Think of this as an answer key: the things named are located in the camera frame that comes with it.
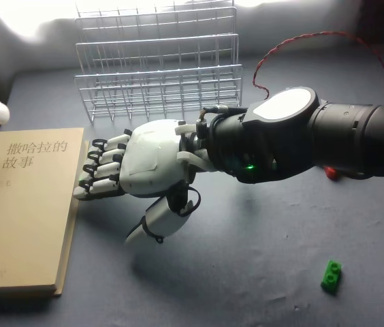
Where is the green toy brick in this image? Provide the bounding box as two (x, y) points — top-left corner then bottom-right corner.
(320, 259), (345, 294)

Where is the wire file rack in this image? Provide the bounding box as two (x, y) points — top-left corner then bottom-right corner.
(74, 0), (244, 123)

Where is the beige paperback book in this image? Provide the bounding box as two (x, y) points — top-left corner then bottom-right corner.
(0, 127), (90, 296)

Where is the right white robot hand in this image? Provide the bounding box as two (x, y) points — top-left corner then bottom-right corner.
(71, 119), (202, 245)

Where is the grey table cloth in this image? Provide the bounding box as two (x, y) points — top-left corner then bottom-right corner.
(0, 46), (384, 327)

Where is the red twisted cable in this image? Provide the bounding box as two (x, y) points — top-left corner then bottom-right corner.
(251, 30), (384, 106)

